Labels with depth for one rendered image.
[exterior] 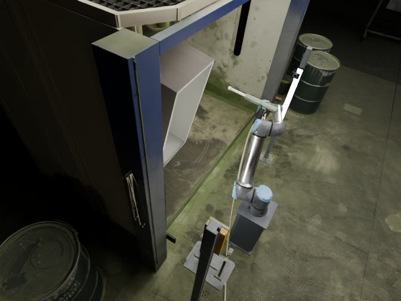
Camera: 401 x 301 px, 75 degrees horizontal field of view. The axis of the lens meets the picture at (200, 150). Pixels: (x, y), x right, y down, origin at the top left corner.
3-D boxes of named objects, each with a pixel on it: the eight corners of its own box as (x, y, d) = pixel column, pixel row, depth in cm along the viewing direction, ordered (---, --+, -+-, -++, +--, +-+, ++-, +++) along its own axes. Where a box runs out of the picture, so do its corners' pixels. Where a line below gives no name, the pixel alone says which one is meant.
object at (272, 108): (266, 130, 232) (278, 107, 231) (266, 129, 228) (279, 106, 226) (219, 106, 244) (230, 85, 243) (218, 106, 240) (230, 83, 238)
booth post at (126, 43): (156, 273, 260) (127, 59, 92) (142, 262, 266) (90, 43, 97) (167, 257, 271) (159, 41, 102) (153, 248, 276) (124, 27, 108)
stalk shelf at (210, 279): (182, 266, 192) (182, 265, 191) (199, 240, 206) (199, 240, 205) (219, 291, 183) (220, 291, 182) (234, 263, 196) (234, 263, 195)
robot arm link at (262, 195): (267, 211, 232) (273, 201, 219) (248, 206, 234) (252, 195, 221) (268, 197, 242) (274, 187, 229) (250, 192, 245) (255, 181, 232)
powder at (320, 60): (304, 49, 426) (304, 48, 425) (338, 57, 418) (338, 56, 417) (302, 65, 390) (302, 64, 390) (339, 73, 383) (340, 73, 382)
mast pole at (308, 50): (263, 157, 376) (306, 48, 255) (264, 155, 379) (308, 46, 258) (266, 159, 374) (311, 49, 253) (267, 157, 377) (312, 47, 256)
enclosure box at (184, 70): (130, 157, 287) (138, 68, 194) (162, 127, 325) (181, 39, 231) (156, 175, 283) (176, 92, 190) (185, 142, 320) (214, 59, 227)
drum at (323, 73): (286, 92, 491) (303, 47, 426) (317, 100, 483) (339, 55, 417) (283, 111, 452) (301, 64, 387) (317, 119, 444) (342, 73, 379)
